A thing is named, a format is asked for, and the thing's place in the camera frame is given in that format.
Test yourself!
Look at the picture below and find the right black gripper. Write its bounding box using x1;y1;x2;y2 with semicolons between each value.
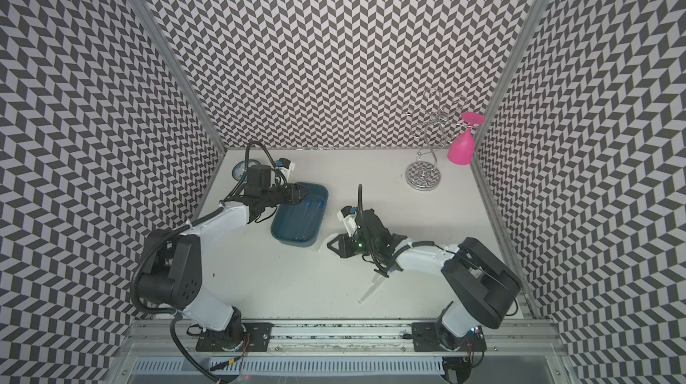
327;232;378;259

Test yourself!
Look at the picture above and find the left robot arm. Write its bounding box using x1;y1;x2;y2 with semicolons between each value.
130;158;307;351

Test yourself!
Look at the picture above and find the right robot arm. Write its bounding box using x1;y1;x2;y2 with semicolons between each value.
326;205;522;354

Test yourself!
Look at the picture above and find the teal plastic tray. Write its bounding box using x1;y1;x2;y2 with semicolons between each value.
271;183;329;247

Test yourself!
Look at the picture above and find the blue white ceramic bowl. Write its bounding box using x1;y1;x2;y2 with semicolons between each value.
232;160;250;182

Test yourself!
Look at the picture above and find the pink plastic wine glass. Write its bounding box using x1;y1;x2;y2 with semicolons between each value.
448;112;485;166

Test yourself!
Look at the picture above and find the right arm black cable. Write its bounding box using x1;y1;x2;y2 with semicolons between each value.
356;184;371;256

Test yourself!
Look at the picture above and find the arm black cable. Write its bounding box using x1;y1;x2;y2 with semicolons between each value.
222;139;282;203
356;184;371;256

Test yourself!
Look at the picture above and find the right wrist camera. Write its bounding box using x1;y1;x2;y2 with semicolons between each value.
337;205;358;237

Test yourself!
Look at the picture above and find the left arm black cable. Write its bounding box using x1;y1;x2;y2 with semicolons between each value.
222;139;282;203

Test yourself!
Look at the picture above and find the chrome wire glass rack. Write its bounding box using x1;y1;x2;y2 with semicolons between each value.
405;89;464;192

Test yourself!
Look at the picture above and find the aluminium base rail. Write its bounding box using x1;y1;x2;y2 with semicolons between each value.
106;318;569;384

